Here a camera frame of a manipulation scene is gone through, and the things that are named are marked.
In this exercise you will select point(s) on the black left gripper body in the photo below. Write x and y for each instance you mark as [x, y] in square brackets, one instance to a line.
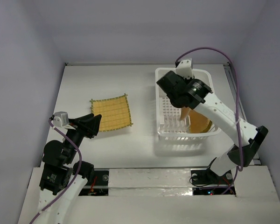
[76, 136]

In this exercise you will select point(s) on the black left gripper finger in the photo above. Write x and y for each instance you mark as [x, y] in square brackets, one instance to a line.
[89, 122]
[90, 132]

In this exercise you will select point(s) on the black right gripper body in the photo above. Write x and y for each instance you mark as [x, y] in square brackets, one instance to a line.
[175, 102]

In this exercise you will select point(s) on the rounded woven bamboo tray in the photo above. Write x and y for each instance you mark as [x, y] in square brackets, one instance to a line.
[184, 112]

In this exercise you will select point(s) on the square woven bamboo tray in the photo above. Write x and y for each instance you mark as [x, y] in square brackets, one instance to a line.
[115, 113]

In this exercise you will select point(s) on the round woven bamboo plate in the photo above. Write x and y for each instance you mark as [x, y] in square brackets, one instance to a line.
[198, 122]

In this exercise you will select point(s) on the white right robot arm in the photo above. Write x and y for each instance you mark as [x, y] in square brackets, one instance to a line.
[138, 146]

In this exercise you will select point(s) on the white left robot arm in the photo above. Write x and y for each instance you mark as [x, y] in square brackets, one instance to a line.
[64, 172]

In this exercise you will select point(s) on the white plastic dish rack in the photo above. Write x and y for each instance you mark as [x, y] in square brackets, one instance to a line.
[168, 123]

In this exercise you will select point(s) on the white foam front panel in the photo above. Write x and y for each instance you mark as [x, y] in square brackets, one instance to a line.
[165, 196]

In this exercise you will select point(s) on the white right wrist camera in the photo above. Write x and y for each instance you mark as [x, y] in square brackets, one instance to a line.
[184, 68]

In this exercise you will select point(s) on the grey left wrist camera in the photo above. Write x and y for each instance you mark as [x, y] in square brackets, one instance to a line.
[60, 119]

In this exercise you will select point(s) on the aluminium side rail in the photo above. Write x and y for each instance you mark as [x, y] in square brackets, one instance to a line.
[238, 98]

